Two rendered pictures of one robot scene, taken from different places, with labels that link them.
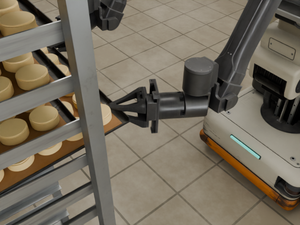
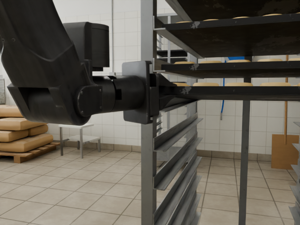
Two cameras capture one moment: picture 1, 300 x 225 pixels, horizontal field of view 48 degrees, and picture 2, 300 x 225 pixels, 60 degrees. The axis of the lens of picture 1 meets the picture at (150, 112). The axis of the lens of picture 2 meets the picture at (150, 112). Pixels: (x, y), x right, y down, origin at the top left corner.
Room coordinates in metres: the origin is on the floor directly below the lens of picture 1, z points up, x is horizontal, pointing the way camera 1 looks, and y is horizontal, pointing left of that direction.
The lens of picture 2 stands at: (0.91, -0.24, 1.00)
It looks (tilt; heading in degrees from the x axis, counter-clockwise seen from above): 6 degrees down; 146
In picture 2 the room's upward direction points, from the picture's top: straight up
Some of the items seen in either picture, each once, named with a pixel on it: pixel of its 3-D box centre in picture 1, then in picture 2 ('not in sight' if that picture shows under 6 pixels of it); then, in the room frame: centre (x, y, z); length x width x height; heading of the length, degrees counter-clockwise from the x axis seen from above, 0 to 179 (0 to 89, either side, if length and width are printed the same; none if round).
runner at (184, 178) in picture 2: not in sight; (185, 176); (0.26, 0.36, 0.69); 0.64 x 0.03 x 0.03; 127
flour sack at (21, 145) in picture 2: not in sight; (28, 142); (-3.20, 0.39, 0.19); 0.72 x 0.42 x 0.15; 134
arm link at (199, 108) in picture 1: (193, 101); (91, 91); (0.55, -0.09, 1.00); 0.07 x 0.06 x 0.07; 98
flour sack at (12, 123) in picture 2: not in sight; (24, 122); (-3.19, 0.36, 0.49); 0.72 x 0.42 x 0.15; 135
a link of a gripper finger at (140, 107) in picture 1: (131, 109); (156, 93); (0.53, 0.04, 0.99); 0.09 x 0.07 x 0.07; 98
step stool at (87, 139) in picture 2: not in sight; (80, 138); (-2.81, 1.04, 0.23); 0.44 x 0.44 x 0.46; 32
